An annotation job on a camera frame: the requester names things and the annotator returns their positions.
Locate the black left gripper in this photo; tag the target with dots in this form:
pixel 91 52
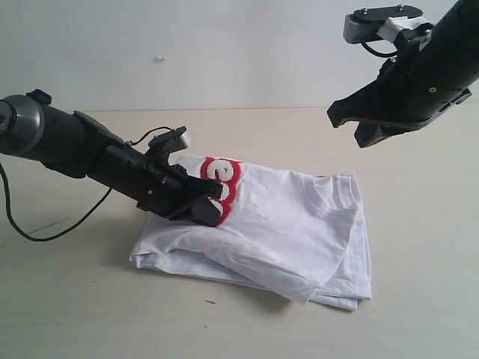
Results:
pixel 168 191

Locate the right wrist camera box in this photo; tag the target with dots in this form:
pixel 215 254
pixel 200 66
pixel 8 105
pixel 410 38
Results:
pixel 381 23

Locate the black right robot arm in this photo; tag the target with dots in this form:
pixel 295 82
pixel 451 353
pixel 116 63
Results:
pixel 461 18

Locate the white t-shirt red lettering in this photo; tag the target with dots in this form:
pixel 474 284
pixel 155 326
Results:
pixel 301 236

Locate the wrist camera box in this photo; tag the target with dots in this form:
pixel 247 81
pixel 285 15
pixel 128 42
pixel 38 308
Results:
pixel 172 141
pixel 381 23

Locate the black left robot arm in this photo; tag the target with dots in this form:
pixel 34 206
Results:
pixel 78 146

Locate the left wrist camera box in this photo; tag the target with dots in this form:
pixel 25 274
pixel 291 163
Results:
pixel 172 141

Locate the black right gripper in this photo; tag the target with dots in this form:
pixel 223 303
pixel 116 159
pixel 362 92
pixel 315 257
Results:
pixel 432 72

